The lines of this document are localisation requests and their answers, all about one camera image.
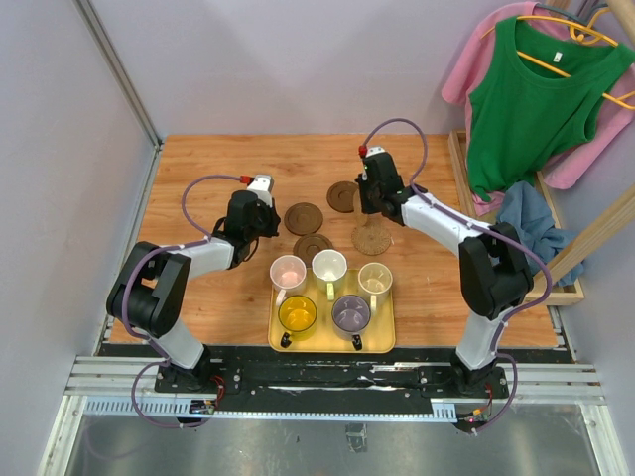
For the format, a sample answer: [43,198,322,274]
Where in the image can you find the brown coaster top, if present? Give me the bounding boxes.
[326,181,359,213]

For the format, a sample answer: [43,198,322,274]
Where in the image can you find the brown coaster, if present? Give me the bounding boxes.
[326,181,359,213]
[294,233,333,262]
[284,202,323,236]

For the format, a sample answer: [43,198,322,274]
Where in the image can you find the woven rattan coaster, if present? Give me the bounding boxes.
[351,224,392,256]

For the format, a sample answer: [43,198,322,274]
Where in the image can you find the brown coaster bottom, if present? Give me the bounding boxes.
[294,233,333,262]

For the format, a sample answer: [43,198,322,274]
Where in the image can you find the cream cup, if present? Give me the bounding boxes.
[357,262,394,316]

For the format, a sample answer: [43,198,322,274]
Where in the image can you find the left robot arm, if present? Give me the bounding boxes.
[106,186,281,393]

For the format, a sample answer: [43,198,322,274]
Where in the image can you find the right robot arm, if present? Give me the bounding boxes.
[355,146,533,397]

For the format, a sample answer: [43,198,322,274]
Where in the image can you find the pink translucent cup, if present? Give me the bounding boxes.
[270,255,308,306]

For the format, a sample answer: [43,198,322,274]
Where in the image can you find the blue crumpled cloth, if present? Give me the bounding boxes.
[496,181,577,264]

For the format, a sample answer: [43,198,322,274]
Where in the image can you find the yellow plastic tray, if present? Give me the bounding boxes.
[268,271,396,354]

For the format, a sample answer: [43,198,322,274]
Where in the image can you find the pink t-shirt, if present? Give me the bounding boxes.
[442,1,634,216]

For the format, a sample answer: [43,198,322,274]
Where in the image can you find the green tank top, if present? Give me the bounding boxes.
[467,17,634,198]

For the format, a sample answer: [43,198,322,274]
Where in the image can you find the yellow clothes hanger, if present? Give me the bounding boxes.
[483,4,635,111]

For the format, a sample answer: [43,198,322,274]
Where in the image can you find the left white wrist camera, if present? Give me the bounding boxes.
[247,175,274,208]

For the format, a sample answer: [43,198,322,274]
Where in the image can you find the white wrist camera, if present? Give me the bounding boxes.
[365,146,386,158]
[247,175,274,208]

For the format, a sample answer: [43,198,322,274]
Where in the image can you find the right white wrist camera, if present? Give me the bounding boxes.
[365,146,386,158]

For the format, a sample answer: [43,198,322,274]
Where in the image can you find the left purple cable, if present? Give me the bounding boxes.
[120,174,252,430]

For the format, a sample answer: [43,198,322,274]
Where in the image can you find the purple cable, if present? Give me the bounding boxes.
[120,174,252,430]
[357,117,554,435]

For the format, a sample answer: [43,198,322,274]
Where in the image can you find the white cup green handle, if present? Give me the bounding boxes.
[312,249,348,301]

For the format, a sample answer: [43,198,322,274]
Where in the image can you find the yellow cup black handle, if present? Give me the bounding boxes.
[278,296,318,349]

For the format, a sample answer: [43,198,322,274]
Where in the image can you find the purple cup black handle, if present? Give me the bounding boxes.
[331,295,371,351]

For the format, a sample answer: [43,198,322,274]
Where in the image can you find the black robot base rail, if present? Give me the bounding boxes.
[98,344,515,422]

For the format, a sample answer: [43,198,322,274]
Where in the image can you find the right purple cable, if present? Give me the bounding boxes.
[357,117,554,435]

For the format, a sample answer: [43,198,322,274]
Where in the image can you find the wooden clothes rack frame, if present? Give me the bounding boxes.
[448,6,614,305]

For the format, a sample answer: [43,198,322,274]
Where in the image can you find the aluminium corner post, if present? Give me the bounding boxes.
[72,0,164,151]

